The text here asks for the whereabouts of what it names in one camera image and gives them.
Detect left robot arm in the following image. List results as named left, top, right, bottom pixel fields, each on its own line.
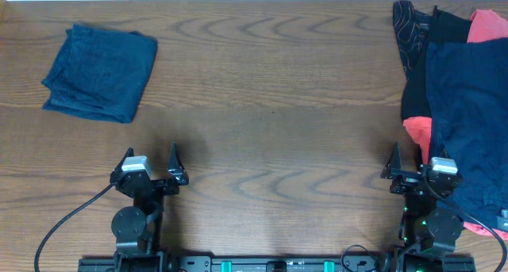
left=110, top=143, right=189, bottom=272

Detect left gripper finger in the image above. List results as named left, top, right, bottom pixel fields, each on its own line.
left=114, top=147, right=134, bottom=173
left=167, top=143, right=189, bottom=186

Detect folded dark blue shorts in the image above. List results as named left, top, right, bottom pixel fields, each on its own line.
left=41, top=25, right=158, bottom=124

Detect right black cable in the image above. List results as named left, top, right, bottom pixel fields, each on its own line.
left=421, top=167, right=508, bottom=272

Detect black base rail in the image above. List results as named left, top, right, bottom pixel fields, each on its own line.
left=77, top=255, right=476, bottom=272

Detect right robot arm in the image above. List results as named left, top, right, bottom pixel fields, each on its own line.
left=379, top=144, right=464, bottom=271

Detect dark blue shorts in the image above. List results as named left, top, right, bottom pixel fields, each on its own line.
left=429, top=38, right=507, bottom=231
left=41, top=25, right=158, bottom=124

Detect black orange patterned garment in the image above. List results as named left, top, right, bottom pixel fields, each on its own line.
left=392, top=0, right=432, bottom=80

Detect black cable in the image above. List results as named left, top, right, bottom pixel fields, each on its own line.
left=33, top=182, right=118, bottom=272
left=421, top=167, right=508, bottom=272

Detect red printed t-shirt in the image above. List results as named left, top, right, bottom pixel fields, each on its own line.
left=402, top=9, right=508, bottom=241

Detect left black cable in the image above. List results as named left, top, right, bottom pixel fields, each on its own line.
left=33, top=182, right=118, bottom=272

